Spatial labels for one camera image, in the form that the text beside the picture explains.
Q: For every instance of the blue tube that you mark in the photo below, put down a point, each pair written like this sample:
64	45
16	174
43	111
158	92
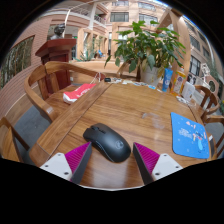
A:
167	80

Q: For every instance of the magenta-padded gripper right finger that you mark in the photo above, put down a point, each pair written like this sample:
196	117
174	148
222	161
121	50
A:
148	158

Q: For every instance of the dark bust statue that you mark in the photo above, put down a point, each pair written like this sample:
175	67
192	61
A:
59	31

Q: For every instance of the blue printed mouse pad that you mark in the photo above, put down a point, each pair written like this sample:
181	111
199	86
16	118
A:
188	136

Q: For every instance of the red and white pouch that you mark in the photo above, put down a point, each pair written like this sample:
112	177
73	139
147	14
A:
78	93

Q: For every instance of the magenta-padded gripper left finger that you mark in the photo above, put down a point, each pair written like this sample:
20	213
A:
77	156

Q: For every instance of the green plant in white pot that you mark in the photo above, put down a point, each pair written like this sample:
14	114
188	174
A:
150	50

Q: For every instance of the black key bunch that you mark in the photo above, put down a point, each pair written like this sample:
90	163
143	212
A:
107	79

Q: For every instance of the dark red wooden podium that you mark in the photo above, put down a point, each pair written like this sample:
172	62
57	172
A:
56	53

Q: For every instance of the white sculpture on pedestal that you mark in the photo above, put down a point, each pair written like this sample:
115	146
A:
208	78

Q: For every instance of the black computer mouse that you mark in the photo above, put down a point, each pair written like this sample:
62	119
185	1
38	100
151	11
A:
106	141

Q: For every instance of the yellow liquid bottle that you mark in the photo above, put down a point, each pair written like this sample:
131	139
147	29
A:
179	83

